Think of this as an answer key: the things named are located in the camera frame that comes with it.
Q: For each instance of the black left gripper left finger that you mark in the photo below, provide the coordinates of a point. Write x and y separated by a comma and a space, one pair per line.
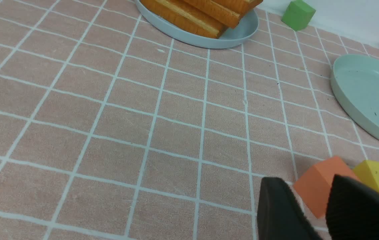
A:
279, 214

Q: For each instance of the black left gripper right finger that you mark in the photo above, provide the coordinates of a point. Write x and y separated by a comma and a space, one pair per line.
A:
352, 210

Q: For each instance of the toast slice sandwich bottom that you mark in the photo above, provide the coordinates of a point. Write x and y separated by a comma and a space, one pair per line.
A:
239, 6

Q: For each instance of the orange foam block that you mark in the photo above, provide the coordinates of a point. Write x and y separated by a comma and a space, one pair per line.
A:
315, 180

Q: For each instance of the green centre plate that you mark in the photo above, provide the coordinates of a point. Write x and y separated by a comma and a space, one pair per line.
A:
354, 81

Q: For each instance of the blue plate with bread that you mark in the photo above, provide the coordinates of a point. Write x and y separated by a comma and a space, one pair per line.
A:
229, 39

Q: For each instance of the green foam cube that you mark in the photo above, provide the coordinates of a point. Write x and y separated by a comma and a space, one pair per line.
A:
298, 15

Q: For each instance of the pink checkered tablecloth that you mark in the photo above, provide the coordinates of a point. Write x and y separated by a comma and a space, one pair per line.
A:
110, 129

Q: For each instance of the toast slice upper remaining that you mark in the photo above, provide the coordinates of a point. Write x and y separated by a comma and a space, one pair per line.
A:
186, 17

